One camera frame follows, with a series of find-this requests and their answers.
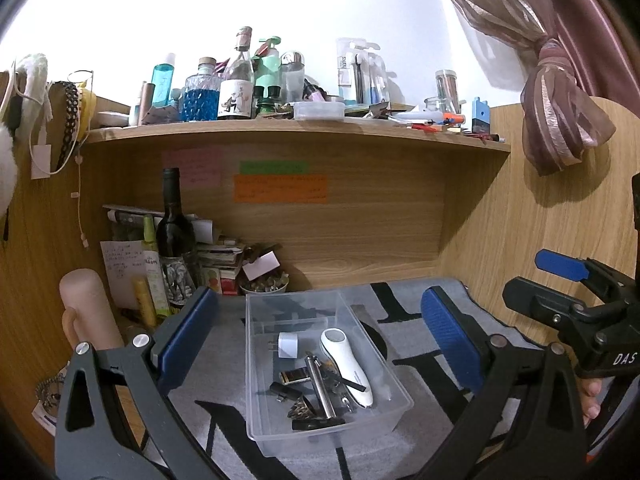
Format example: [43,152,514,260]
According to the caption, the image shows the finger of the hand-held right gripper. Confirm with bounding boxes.
[534,249,632,297]
[502,276,586,343]

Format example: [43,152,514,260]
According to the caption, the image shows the white card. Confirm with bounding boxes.
[241,252,281,281]

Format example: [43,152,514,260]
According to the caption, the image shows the teal liquid bottle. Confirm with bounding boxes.
[150,52,177,109]

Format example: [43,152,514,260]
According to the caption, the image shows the white handwritten note paper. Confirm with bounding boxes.
[100,240,148,311]

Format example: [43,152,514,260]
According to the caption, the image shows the white folded paper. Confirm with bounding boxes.
[187,215,221,246]

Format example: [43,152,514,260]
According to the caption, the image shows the blue block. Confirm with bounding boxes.
[471,97,493,135]

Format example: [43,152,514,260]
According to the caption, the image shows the pink mug with handle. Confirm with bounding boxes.
[59,268,126,351]

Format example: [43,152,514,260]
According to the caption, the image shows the rolled magazine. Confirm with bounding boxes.
[102,203,166,226]

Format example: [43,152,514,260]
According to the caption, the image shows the mint green pump bottle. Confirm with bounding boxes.
[252,36,283,106]

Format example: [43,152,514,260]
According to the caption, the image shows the brown tube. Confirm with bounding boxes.
[139,81,156,126]

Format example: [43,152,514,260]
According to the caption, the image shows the flat clear plastic container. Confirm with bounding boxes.
[293,101,347,121]

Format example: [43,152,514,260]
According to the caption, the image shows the silver metal bar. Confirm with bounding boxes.
[306,353,337,419]

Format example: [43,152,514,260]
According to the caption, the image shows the white hand-held device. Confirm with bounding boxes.
[320,327,374,407]

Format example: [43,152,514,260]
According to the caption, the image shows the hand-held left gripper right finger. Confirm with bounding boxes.
[420,286,588,480]

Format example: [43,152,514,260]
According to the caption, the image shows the clear bottle with silver cap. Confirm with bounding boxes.
[280,51,306,106]

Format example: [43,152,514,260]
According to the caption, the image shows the green sticky note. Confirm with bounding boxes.
[239,161,310,175]

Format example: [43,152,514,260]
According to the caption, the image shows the white hanging cable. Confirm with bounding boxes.
[74,142,91,250]

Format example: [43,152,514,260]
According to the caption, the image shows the pink sticky note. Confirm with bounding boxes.
[161,147,223,188]

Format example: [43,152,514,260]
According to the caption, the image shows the glass bottle with blue beads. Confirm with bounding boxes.
[182,57,221,122]

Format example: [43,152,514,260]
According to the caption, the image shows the leopard print hair clip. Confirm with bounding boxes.
[287,396,323,420]

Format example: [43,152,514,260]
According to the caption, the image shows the white hanging adapter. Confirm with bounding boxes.
[31,144,52,180]

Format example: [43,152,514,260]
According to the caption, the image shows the stack of books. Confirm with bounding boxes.
[195,240,251,295]

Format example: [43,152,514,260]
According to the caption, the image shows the white charger plug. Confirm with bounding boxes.
[266,332,299,361]

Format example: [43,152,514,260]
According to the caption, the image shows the dark wine bottle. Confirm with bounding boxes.
[156,167,198,311]

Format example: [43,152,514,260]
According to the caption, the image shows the clear glass cylinder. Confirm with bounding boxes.
[435,70,458,113]

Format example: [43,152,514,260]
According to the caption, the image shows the pink striped curtain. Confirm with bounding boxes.
[425,0,640,177]

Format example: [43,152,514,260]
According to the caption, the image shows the clear blister pack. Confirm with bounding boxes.
[336,37,390,106]

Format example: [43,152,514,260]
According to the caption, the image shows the yellow tube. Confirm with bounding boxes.
[132,279,158,328]

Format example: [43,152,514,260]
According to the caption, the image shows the wooden shelf board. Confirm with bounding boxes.
[82,119,512,153]

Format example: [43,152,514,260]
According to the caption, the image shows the person's right hand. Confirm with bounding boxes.
[579,377,605,430]

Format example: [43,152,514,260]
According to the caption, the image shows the green tube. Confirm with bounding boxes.
[141,215,171,317]

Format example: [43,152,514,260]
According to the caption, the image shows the white bowl of beads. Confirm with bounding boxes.
[239,272,291,295]

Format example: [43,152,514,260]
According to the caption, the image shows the white round container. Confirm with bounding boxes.
[96,110,132,128]

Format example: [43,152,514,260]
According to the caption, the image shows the clear plastic storage box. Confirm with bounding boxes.
[245,287,415,458]

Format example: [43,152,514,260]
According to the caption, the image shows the clear bottle with white label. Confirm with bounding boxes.
[217,26,256,121]

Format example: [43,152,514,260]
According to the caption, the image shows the patterned headband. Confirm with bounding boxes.
[54,80,82,171]

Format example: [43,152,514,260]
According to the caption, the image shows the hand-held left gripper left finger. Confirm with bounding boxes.
[54,287,219,480]

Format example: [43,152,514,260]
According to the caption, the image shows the orange sticky note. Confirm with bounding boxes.
[233,174,329,204]

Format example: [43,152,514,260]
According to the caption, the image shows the thin black stick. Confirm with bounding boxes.
[325,372,367,395]

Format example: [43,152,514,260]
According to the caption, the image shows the white plush toy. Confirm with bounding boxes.
[0,52,53,216]

